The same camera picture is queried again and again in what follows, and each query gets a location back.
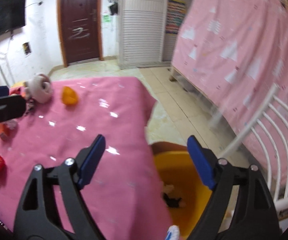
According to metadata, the pink star tablecloth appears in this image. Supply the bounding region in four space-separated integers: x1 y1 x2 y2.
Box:
0 76 172 239

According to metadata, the white gloved right hand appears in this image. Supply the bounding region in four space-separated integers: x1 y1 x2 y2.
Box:
165 225 180 240

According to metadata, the red cloth with white trim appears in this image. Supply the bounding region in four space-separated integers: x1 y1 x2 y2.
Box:
9 86 28 99

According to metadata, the orange trash bin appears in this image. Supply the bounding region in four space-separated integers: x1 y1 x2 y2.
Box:
151 142 211 239

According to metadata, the orange plastic half shell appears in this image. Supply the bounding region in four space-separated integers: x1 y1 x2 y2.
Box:
61 86 79 106

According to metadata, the white slatted wardrobe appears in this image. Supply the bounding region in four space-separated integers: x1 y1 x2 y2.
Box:
117 0 197 70

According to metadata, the white metal chair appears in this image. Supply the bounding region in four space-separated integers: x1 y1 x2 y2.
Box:
220 83 288 212

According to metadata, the beige knit hat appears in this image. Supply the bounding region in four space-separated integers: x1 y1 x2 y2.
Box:
23 73 53 104

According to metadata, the wall mounted black television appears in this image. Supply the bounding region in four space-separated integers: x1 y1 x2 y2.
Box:
0 0 26 35

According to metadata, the orange box lower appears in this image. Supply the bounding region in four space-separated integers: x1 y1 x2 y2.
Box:
0 119 18 141

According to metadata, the pink tree print curtain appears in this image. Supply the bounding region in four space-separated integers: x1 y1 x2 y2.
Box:
172 0 288 133

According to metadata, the colourful wall chart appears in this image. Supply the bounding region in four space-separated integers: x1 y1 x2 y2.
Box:
165 0 186 34

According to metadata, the dark brown door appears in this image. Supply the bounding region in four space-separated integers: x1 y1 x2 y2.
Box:
56 0 103 67

